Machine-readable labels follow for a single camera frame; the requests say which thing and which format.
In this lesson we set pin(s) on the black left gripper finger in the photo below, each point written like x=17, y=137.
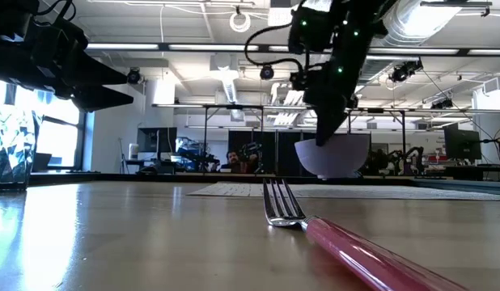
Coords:
x=106, y=99
x=96, y=72

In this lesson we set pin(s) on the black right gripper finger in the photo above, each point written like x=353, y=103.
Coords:
x=330, y=125

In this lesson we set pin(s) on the lavender plastic bowl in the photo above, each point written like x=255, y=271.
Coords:
x=339, y=157

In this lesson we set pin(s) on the dark patterned glass tumbler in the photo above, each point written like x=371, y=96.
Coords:
x=11, y=145

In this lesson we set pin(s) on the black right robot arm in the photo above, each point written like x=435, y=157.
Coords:
x=339, y=24

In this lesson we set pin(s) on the black background robot arm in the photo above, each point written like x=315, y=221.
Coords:
x=395, y=157

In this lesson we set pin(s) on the white plastic canister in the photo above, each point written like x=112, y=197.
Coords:
x=133, y=151

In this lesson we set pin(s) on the black computer monitor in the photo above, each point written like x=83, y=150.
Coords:
x=462, y=143
x=157, y=139

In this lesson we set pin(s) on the grey woven placemat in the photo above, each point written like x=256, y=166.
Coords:
x=355, y=191

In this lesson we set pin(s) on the person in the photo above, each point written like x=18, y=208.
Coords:
x=234, y=161

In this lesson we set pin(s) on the black overhead rig camera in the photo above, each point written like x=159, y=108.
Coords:
x=133, y=76
x=405, y=70
x=267, y=72

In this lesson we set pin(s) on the black metal rig frame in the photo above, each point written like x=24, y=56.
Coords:
x=234, y=107

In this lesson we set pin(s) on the silver ceiling air duct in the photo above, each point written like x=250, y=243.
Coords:
x=420, y=18

